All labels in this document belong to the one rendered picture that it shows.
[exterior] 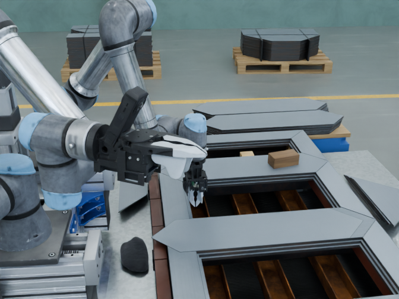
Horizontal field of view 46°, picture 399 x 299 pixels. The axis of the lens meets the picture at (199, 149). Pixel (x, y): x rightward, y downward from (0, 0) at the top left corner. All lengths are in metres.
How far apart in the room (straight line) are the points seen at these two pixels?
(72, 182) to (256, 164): 1.21
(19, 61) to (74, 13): 7.57
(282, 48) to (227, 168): 4.23
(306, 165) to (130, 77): 0.94
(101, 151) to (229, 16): 7.81
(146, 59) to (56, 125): 5.00
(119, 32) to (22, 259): 0.68
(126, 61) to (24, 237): 0.57
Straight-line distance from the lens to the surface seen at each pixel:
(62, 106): 1.04
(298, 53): 6.17
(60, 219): 1.40
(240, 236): 1.60
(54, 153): 0.91
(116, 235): 1.90
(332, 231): 1.68
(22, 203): 1.26
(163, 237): 1.60
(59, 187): 0.94
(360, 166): 2.34
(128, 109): 0.80
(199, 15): 8.54
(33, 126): 0.91
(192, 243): 1.56
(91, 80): 1.70
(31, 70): 1.06
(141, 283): 1.68
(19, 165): 1.22
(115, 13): 1.44
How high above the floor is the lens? 1.81
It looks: 27 degrees down
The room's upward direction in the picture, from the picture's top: straight up
